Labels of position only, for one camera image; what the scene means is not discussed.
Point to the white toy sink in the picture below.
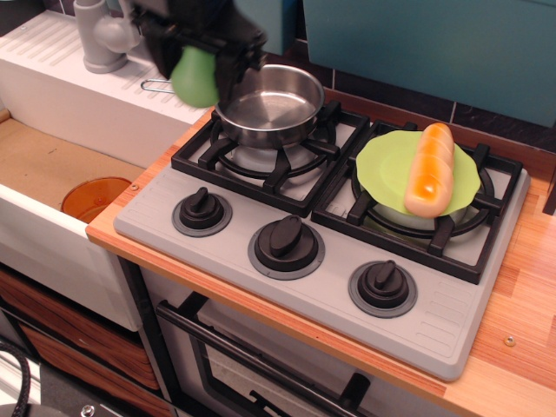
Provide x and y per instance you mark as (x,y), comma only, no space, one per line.
(62,125)

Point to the left black burner grate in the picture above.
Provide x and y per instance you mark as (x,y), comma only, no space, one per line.
(290,179)

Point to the stainless steel pan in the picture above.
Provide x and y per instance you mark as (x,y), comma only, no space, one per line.
(272,108)

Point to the wooden drawer cabinet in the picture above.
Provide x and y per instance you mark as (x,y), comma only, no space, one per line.
(96,352)

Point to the black burner grate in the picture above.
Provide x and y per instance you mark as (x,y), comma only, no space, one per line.
(290,179)
(468,244)

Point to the middle black stove knob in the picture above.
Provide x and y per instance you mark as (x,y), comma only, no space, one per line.
(287,249)

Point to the black stove knob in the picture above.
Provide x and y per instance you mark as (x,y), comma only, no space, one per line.
(382,289)
(201,214)
(287,249)

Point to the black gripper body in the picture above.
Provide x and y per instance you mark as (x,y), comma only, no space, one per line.
(207,25)

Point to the toy bread loaf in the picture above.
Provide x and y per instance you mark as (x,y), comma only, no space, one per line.
(429,188)

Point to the left black stove knob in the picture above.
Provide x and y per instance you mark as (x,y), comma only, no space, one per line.
(201,214)

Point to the right black burner grate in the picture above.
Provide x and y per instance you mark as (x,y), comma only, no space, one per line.
(468,244)

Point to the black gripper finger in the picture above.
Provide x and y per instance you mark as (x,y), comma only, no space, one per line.
(165,46)
(230,68)

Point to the grey toy stove top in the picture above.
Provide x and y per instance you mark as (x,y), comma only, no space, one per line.
(334,243)

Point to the lime green plate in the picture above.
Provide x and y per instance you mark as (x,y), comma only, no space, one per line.
(383,169)

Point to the orange sink drain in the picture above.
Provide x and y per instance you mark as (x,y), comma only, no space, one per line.
(87,200)

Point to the oven door with handle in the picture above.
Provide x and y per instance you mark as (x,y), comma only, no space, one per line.
(241,367)

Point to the grey toy faucet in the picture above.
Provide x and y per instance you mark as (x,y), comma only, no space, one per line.
(106,40)

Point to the green toy pear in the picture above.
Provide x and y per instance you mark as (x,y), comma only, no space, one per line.
(193,78)

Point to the right black stove knob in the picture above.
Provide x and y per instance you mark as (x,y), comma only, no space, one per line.
(382,289)

